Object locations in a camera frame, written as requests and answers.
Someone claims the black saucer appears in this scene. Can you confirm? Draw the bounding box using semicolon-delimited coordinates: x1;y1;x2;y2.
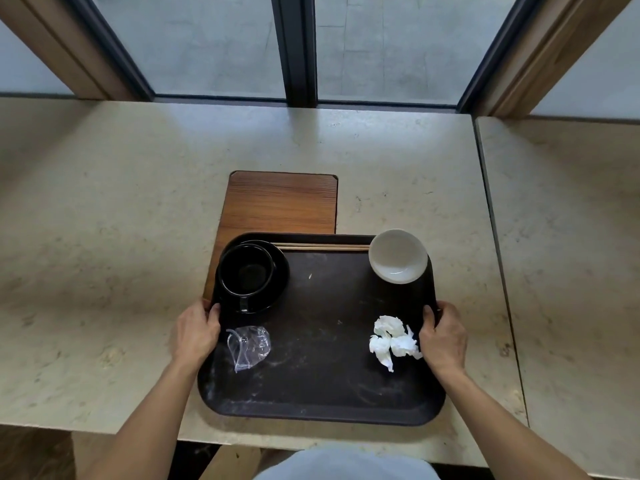
220;240;290;315

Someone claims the person's left hand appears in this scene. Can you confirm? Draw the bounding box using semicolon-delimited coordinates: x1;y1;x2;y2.
172;303;222;366

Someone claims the dark brown plastic tray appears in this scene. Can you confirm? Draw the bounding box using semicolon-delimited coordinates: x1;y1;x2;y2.
197;233;447;427

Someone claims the crumpled white napkin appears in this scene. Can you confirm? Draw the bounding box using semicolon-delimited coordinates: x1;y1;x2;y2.
369;315;424;373

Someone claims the dark window frame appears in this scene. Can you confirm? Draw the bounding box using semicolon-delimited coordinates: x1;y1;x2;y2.
65;0;546;114

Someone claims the person's right hand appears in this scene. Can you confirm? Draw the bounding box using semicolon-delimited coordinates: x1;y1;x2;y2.
418;301;469;373

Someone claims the white small bowl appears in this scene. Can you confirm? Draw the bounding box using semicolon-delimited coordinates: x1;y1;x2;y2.
368;229;429;285

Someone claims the crumpled clear plastic wrapper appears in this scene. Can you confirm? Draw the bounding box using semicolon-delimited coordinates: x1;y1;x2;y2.
225;325;272;374

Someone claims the wooden window trim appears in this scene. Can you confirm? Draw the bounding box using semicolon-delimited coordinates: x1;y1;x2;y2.
0;0;132;101
480;0;628;119

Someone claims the wooden serving board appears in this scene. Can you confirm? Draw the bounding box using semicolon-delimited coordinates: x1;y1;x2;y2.
202;171;339;300

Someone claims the person's right forearm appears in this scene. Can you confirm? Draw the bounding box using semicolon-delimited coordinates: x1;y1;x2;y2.
431;364;596;480

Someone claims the person's light blue clothing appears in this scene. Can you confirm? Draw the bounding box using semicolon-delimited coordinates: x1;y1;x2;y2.
254;443;442;480

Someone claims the black coffee cup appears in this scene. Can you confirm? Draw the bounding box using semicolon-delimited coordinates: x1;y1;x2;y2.
217;244;277;313

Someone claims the person's left forearm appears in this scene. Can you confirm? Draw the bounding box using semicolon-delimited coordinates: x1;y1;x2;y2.
80;356;203;480

